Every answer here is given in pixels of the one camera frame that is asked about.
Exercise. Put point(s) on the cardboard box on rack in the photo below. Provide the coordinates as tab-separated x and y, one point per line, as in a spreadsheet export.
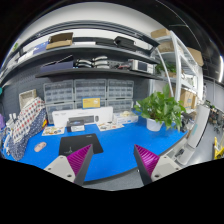
188	99

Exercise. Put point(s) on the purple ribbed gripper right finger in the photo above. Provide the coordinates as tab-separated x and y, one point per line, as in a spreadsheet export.
153	167

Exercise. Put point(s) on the clear drawer organizer left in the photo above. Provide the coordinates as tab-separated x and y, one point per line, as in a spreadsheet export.
58	91

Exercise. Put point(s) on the black case on top shelf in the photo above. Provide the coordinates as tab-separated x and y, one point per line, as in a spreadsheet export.
126	43

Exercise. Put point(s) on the white box with items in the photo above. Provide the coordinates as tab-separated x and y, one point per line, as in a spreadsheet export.
125	117

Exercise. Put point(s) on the upper dark wall shelf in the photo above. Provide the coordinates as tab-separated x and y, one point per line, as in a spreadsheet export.
83	52

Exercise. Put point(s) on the clear drawer organizer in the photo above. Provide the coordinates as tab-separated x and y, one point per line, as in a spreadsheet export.
89	88
58	91
120	88

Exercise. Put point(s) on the white electronic device on shelf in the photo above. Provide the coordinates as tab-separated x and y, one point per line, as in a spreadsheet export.
140	66

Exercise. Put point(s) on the small black and white box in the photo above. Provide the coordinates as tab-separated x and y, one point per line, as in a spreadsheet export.
75	126

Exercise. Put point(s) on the dark blue flat box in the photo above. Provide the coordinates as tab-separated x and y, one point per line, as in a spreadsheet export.
65	63

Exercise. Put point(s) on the yellow label box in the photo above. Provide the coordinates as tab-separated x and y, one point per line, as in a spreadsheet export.
91	103

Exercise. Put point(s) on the illustrated card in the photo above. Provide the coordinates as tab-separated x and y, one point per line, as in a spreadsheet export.
52	130
109	126

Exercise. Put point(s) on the lower dark wall shelf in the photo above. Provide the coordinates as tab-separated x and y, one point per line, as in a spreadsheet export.
95	71

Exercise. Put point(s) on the clear drawer organizer middle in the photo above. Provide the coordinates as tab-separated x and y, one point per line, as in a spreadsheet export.
89	88

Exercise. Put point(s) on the white plant pot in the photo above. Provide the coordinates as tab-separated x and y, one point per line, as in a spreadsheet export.
152	125

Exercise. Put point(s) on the cardboard box on top shelf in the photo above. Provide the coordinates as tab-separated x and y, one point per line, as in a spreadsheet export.
60	40

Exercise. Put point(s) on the patterned fabric bag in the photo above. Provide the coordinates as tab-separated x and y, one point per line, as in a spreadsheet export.
30	121

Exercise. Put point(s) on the black mouse pad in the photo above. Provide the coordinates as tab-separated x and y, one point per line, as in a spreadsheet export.
71	144

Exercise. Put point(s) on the white metal shelving rack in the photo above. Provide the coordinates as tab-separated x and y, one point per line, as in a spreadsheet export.
189	75

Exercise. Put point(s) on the illustrated card left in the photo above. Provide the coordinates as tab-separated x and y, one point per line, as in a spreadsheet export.
52	130

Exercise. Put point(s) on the illustrated card right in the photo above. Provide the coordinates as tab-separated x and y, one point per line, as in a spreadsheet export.
109	126

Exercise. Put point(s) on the clear drawer organizer right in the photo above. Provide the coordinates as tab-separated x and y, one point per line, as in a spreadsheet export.
120	88

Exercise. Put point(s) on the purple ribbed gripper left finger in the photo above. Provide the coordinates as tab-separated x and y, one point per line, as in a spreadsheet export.
72	167

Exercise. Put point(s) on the dark wall shelf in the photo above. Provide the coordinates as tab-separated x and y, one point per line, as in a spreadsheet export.
95	71
83	52

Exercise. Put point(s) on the blue table mat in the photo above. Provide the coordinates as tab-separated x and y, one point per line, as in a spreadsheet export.
118	147

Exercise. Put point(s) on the green potted plant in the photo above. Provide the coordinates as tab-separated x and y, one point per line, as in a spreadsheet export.
161	107

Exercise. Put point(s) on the long white keyboard box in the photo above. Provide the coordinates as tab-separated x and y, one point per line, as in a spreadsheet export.
89	116

